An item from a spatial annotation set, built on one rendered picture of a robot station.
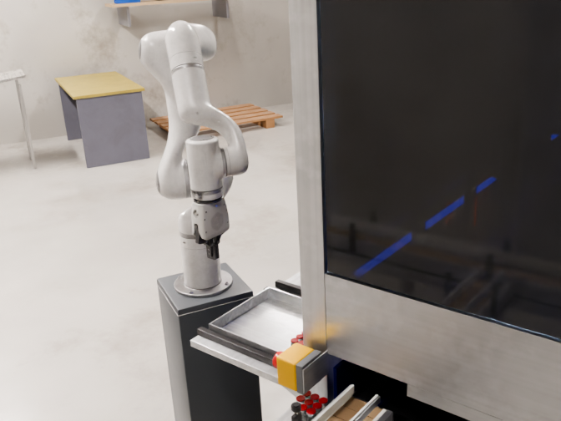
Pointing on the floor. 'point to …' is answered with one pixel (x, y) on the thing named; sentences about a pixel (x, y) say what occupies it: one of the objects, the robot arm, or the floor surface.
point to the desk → (105, 117)
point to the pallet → (247, 112)
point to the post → (310, 177)
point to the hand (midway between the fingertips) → (212, 251)
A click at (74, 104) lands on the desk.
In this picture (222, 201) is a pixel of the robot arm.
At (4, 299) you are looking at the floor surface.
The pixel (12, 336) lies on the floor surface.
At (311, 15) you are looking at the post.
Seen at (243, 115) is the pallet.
